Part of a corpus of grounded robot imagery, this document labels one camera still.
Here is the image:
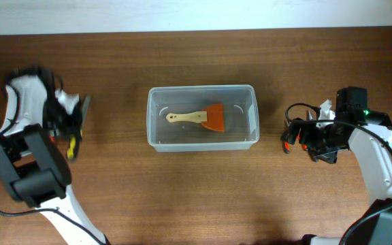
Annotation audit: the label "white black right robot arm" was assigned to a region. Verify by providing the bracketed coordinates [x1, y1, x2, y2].
[280, 86, 392, 245]

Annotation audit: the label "yellow black handled file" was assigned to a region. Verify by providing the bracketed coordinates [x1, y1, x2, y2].
[66, 95, 91, 161]

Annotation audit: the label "orange scraper with wooden handle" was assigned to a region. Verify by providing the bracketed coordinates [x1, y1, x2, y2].
[166, 103, 225, 132]

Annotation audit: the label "orange handled pliers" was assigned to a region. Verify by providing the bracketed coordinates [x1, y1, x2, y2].
[280, 131, 309, 154]

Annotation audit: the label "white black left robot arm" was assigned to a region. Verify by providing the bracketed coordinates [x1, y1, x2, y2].
[0, 66, 109, 244]

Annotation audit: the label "clear plastic container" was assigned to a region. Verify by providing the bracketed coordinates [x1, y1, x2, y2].
[146, 84, 260, 152]

